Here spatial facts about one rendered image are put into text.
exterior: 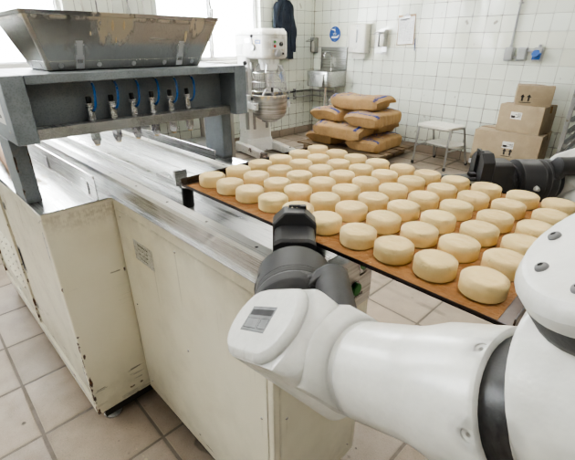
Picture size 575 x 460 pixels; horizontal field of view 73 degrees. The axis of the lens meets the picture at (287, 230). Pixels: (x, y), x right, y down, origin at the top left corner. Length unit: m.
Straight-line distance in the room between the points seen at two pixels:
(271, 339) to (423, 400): 0.12
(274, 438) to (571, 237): 0.88
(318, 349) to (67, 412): 1.59
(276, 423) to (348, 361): 0.72
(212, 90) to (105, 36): 0.39
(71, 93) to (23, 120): 0.18
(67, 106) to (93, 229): 0.35
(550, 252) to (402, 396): 0.09
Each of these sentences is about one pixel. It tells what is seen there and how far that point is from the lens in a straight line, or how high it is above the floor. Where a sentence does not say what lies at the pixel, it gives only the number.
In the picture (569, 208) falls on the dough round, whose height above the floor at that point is 1.02.
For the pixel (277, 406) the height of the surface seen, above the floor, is 0.54.
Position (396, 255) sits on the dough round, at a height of 1.01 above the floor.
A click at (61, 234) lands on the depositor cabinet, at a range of 1.25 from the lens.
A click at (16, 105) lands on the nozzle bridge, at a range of 1.16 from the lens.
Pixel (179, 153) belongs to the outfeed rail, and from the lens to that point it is 1.46.
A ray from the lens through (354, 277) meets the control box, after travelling 0.87.
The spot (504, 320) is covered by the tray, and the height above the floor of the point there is 1.00.
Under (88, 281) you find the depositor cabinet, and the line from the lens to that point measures 1.33.
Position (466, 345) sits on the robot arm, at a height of 1.12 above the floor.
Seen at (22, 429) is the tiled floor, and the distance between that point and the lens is 1.84.
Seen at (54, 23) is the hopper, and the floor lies 1.29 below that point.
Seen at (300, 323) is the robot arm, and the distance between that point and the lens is 0.28.
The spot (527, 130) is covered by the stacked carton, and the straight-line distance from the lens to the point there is 4.44.
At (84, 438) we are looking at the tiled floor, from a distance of 1.71.
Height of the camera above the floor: 1.25
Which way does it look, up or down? 25 degrees down
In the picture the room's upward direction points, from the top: straight up
